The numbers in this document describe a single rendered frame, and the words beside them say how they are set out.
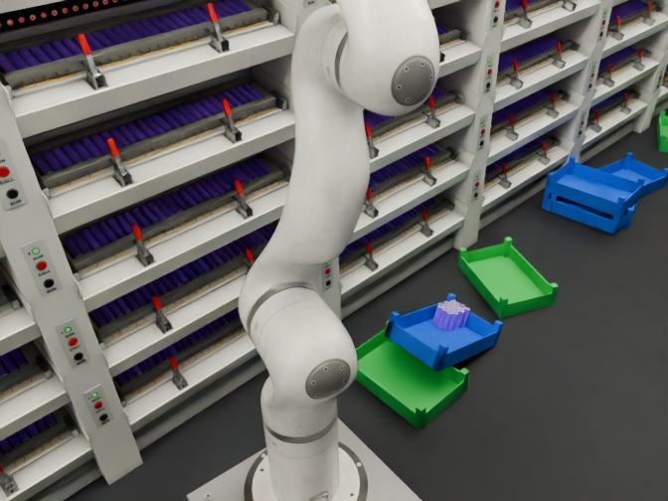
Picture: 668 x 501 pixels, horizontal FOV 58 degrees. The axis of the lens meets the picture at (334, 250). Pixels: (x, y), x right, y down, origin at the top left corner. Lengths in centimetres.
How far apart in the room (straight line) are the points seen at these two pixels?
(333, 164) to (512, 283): 150
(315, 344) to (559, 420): 110
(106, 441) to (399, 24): 124
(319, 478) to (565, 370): 105
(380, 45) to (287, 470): 67
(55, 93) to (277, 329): 62
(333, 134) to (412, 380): 116
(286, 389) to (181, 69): 70
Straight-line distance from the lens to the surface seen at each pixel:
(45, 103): 118
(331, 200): 74
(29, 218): 123
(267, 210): 151
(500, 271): 222
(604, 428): 181
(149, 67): 126
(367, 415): 172
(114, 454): 166
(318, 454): 100
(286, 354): 79
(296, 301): 84
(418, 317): 189
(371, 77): 65
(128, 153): 133
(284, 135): 146
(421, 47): 66
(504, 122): 235
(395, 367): 183
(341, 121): 77
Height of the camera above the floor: 134
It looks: 36 degrees down
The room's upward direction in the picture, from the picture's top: 3 degrees counter-clockwise
